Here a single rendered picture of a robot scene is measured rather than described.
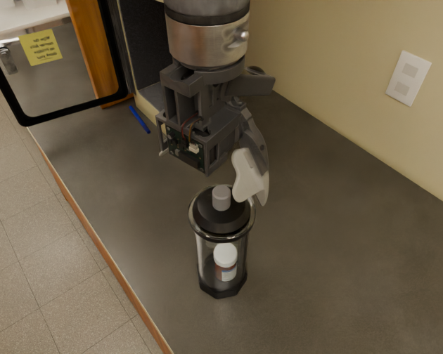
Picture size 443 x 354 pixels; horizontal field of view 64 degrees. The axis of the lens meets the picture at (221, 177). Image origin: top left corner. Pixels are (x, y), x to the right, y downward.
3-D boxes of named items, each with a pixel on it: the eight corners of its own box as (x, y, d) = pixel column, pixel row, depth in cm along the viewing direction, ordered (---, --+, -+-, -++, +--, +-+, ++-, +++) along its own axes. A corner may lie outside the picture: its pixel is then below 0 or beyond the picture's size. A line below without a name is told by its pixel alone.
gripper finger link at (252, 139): (242, 177, 45) (209, 119, 42) (250, 169, 46) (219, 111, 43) (270, 176, 42) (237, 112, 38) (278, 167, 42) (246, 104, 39)
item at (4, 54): (18, 73, 85) (8, 50, 80) (8, 75, 84) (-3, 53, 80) (17, 69, 86) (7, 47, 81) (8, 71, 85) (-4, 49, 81)
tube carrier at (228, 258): (258, 266, 73) (268, 201, 57) (229, 309, 67) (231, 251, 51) (214, 241, 77) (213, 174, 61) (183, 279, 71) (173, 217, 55)
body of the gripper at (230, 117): (159, 153, 42) (143, 62, 33) (204, 117, 47) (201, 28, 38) (209, 182, 39) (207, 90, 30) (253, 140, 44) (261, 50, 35)
